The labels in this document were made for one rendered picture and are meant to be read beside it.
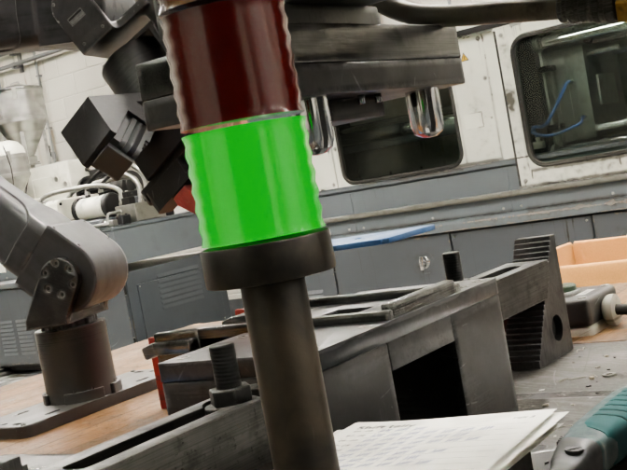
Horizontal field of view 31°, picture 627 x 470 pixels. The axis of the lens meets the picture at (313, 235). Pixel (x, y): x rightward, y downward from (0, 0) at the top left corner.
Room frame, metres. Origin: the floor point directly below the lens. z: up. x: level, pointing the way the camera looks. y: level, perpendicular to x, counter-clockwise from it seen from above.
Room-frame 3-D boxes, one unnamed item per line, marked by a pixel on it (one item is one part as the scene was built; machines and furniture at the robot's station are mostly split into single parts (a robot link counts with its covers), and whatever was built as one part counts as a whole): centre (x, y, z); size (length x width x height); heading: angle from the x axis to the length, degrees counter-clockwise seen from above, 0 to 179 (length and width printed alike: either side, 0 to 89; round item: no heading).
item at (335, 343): (0.63, -0.01, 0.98); 0.20 x 0.10 x 0.01; 145
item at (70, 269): (0.99, 0.22, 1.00); 0.09 x 0.06 x 0.06; 165
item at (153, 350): (0.66, 0.08, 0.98); 0.07 x 0.02 x 0.01; 55
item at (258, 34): (0.34, 0.01, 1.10); 0.04 x 0.04 x 0.03
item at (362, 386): (0.63, -0.01, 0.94); 0.20 x 0.10 x 0.07; 145
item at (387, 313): (0.62, 0.02, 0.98); 0.13 x 0.01 x 0.03; 55
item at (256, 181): (0.34, 0.01, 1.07); 0.04 x 0.04 x 0.03
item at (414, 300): (0.61, -0.05, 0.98); 0.07 x 0.01 x 0.03; 145
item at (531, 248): (0.83, -0.15, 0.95); 0.06 x 0.03 x 0.09; 145
